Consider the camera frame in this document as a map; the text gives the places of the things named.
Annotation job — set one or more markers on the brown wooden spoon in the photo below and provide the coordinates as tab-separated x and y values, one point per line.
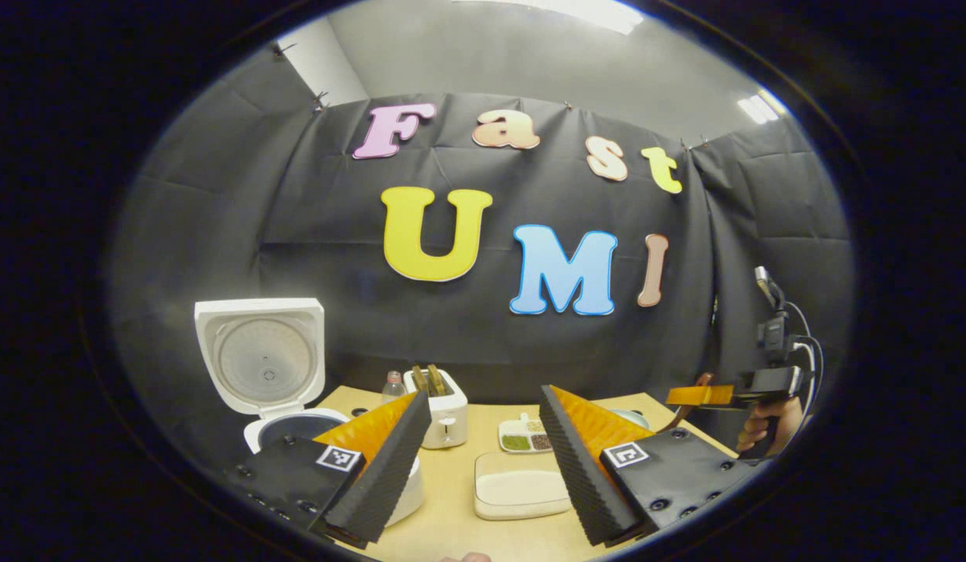
705	379

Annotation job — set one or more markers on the brown toast slice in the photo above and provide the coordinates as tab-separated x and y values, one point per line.
419	380
435	378

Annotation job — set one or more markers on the clear plastic container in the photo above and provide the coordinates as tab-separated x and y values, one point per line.
518	488

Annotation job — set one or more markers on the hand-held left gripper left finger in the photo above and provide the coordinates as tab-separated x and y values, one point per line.
389	476

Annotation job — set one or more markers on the clear plastic bottle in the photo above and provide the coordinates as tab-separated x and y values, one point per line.
394	388

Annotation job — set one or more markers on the white toaster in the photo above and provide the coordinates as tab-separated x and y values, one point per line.
445	417

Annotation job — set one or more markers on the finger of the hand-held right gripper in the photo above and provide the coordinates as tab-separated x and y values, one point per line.
697	396

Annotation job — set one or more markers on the white rice cooker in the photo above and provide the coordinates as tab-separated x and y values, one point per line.
264	359

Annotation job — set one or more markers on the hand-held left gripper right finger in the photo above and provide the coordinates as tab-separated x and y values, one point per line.
580	476

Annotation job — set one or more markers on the black backdrop cloth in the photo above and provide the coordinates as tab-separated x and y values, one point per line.
218	234

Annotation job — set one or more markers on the white divided bean dish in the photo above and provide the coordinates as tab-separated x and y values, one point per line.
522	439

